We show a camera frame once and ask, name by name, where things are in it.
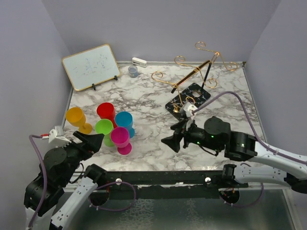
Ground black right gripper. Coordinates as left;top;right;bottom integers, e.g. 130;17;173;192
161;116;221;152

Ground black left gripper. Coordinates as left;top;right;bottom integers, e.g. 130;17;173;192
59;130;105;184

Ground green wine glass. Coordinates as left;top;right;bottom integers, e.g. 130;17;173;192
94;119;115;147

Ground pink wine glass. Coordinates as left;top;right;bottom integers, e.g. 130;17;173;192
110;127;132;155

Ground yellow wine glass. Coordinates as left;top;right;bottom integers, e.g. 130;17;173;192
65;107;93;134

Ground red wine glass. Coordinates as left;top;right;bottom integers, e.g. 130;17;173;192
96;102;117;128

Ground blue wine glass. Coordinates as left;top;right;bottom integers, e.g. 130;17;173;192
115;111;135;138

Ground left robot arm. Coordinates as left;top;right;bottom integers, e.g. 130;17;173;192
24;129;106;230

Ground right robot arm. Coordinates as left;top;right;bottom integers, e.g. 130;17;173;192
161;116;307;194

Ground black marble rack base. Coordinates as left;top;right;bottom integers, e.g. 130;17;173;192
165;83;211;121

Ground small whiteboard with stand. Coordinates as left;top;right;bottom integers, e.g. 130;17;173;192
61;44;121;92

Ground small clear plastic jar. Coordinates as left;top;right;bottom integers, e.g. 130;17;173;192
128;66;139;78

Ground white eraser block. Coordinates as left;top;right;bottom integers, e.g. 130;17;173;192
131;57;147;68

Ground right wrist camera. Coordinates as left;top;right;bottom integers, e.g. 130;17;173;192
179;102;197;130

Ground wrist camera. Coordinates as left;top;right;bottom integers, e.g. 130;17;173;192
179;102;197;130
48;126;71;147

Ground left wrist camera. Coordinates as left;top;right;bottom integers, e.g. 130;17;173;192
48;126;71;147

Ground gold wire glass rack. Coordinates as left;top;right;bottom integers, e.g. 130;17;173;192
151;41;238;105

